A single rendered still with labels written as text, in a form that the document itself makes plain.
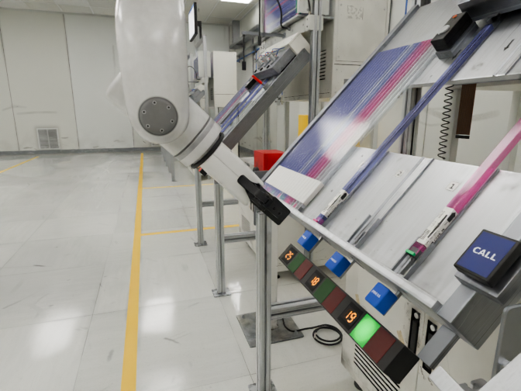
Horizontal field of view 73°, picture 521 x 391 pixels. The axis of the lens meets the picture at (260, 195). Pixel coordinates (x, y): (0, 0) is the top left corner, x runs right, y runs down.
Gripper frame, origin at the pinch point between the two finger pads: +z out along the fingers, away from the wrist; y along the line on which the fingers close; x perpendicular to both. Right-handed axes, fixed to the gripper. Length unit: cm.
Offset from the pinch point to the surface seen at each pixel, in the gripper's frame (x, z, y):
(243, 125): 25, 12, -113
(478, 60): 45.3, 10.2, 3.7
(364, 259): 2.7, 8.0, 17.5
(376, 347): -5.0, 11.1, 25.4
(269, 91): 46, 10, -113
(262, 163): 13, 17, -70
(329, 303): -5.4, 11.1, 14.2
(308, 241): 0.0, 9.6, 1.2
